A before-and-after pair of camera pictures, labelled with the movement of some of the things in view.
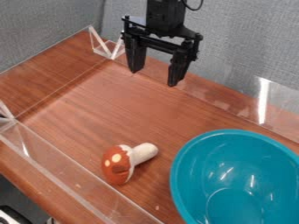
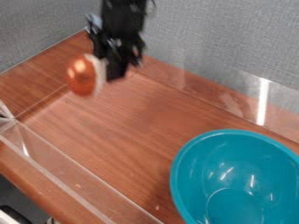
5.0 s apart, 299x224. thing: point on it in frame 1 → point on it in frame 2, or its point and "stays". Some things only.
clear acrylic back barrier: x=259 y=101 stays
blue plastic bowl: x=236 y=177 stays
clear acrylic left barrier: x=37 y=78 stays
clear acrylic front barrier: x=89 y=187 stays
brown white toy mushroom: x=120 y=159 → x=86 y=74
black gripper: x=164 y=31 → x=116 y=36
